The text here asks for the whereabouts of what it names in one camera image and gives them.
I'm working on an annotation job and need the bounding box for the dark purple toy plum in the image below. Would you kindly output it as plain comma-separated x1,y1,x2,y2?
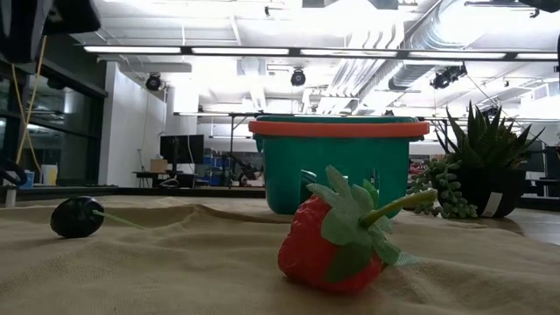
49,195,146,240

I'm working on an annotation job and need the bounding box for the black computer monitor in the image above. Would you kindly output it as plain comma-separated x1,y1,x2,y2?
159,134,206,165

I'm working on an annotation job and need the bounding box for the white plastic jug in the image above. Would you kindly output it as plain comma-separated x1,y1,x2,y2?
41,164,59,186

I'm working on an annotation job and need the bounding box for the teal basket with orange rim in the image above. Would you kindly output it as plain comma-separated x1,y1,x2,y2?
248,115,431,216

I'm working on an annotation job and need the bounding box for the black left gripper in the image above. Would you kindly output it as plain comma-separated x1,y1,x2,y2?
0,0,102,63

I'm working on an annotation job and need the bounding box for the tan burlap cloth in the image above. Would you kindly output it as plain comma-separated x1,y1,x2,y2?
0,196,560,315

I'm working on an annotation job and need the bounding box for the yellow cable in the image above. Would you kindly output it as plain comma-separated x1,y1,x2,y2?
10,34,48,166

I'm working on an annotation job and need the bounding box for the black beam with LED strips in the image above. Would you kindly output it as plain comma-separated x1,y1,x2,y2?
82,45,560,62

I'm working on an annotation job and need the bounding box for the red toy strawberry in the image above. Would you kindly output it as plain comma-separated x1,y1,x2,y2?
277,164,438,295

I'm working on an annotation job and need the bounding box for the potted succulent plant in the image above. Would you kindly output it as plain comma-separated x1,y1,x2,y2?
406,101,546,220

